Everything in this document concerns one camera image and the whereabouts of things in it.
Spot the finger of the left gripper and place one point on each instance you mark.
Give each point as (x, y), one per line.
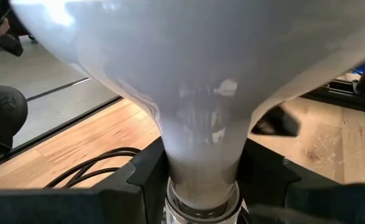
(278, 124)

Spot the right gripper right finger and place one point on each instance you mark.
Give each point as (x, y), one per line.
(294, 205)

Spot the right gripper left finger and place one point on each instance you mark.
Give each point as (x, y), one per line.
(76, 208)

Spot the chrome lamp socket base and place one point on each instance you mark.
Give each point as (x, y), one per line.
(173, 214)

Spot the white globe lightbulb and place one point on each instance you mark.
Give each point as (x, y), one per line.
(201, 62)

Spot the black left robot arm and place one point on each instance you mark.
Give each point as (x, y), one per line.
(5, 115)

